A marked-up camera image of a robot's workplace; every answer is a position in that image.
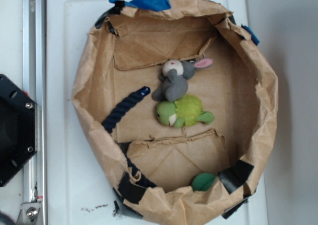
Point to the green leaf-shaped toy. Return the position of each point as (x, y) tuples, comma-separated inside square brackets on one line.
[(203, 181)]

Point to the gray plush bunny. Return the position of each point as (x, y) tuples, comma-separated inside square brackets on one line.
[(174, 77)]

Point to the aluminum rail frame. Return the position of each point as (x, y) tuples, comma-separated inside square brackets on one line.
[(34, 206)]

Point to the green plush turtle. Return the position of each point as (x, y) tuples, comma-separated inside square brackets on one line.
[(187, 111)]

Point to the black tape patch left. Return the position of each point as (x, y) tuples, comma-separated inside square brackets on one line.
[(129, 190)]

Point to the blue tape piece right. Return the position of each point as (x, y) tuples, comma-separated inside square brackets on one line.
[(253, 36)]

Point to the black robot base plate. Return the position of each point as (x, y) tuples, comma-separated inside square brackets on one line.
[(17, 129)]

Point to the brown paper bag bin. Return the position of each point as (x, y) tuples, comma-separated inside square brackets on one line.
[(125, 51)]

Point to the white plastic tray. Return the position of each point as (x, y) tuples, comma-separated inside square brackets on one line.
[(78, 192)]

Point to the black tape patch right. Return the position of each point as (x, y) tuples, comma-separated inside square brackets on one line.
[(235, 176)]

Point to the blue masking tape piece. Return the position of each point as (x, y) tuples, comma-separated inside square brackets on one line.
[(155, 5)]

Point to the black tape patch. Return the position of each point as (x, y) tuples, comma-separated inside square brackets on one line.
[(129, 190), (235, 176)]

